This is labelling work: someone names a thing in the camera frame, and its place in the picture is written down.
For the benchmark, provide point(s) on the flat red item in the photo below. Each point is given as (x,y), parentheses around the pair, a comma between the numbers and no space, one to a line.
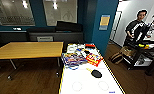
(90,45)

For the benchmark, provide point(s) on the small white-top table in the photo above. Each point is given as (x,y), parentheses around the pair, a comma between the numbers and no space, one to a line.
(86,80)

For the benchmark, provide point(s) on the yellow wall notice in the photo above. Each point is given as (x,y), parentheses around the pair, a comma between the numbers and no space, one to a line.
(104,21)

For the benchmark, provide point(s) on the small yellow object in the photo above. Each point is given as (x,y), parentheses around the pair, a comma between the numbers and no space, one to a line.
(146,46)

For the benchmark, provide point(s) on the brown floor bag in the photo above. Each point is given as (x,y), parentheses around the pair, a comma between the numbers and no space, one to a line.
(116,58)

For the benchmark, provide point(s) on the person in dark shirt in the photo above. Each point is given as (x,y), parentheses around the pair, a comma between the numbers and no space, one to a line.
(136,30)

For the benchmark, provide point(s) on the dark wall window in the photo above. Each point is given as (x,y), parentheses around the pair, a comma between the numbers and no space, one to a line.
(59,11)
(14,11)

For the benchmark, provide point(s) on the white game box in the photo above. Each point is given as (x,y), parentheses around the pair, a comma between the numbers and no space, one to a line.
(72,48)

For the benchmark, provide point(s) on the brown cardboard box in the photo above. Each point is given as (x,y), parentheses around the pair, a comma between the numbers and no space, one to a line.
(127,51)

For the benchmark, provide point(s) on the black wheeled cart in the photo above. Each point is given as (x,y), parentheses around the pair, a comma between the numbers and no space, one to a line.
(139,55)

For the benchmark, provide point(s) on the dark sofa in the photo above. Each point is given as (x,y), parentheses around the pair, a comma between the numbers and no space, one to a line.
(68,28)

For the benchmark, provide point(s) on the long wooden desk table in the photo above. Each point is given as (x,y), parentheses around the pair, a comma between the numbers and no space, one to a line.
(26,50)

